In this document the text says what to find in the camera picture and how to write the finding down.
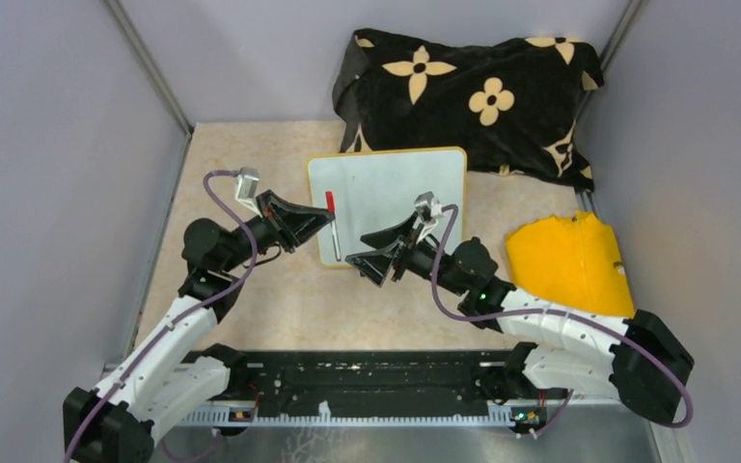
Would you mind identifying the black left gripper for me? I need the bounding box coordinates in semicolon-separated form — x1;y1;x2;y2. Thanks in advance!
221;189;336;273

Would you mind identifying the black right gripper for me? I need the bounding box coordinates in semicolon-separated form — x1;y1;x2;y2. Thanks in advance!
347;210;469;296

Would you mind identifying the white red capped marker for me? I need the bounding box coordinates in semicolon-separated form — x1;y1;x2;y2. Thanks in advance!
325;190;343;262

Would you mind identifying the yellow framed whiteboard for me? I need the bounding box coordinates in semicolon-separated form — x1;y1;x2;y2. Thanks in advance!
307;147;467;268

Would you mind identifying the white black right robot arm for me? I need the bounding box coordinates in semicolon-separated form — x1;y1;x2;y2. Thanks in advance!
344;214;695;428

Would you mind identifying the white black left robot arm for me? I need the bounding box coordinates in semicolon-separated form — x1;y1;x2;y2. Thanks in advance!
63;190;335;462

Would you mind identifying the yellow cloth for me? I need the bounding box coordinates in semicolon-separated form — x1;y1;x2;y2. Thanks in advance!
505;211;635;317

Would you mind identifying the black floral pillow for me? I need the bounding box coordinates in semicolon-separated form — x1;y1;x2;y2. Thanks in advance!
332;28;605;191

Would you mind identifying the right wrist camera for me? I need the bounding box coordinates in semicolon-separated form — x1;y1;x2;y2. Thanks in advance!
414;191;444;242

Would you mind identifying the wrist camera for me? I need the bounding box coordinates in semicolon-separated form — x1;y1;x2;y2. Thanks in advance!
234;167;261;216
414;191;444;242

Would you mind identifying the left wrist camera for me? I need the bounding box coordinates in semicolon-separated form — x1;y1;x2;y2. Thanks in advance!
234;167;261;216

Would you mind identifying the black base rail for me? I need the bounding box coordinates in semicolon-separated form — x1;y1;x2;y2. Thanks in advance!
182;346;568;435

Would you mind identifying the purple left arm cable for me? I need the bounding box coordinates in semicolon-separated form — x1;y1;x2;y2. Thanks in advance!
63;170;260;463

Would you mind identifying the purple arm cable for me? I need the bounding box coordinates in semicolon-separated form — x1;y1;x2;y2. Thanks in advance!
429;204;696;442
63;170;260;463

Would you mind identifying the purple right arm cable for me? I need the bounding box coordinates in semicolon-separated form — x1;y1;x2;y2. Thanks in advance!
429;204;696;442

